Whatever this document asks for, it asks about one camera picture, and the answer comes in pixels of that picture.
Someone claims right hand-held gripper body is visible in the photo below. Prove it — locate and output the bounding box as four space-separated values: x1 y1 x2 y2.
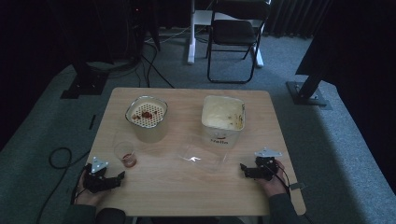
252 147 284 182

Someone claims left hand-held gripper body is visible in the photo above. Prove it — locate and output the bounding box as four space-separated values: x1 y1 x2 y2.
82 156 119 194

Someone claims person's left hand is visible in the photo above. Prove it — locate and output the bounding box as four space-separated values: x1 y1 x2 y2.
74 169 108 207

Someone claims person's right hand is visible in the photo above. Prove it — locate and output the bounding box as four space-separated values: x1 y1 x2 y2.
255 160 291 198

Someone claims clear plastic cup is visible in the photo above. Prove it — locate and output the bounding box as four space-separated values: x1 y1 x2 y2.
112 132 138 169

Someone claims clear plastic box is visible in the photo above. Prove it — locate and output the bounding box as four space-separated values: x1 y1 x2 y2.
177 134 229 174

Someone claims white square bin with label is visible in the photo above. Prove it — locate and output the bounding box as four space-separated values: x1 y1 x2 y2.
201 94 247 147

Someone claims white bin with perforated strainer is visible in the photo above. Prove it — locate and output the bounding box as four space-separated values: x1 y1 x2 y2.
124 94 169 145

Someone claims black folding chair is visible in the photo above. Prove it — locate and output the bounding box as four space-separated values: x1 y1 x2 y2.
206 0 272 84

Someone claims dark curtain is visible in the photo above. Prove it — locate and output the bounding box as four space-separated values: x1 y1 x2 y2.
264 0 333 40

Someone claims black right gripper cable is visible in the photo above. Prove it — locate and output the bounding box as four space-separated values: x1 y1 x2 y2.
262 162 291 196

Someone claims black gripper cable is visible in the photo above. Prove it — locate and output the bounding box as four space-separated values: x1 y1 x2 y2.
70 166 89 205
262 162 291 196

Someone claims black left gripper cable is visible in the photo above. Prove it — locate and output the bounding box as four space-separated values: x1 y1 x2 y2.
70 166 89 205

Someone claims black floor cable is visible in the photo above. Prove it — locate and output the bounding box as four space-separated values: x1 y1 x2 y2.
35 147 92 224
136 40 176 90

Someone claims black stand with base plate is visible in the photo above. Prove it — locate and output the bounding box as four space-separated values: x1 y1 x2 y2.
286 59 333 111
60 59 110 101

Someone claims white desk frame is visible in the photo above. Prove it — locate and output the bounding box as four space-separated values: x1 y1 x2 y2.
187 0 265 68

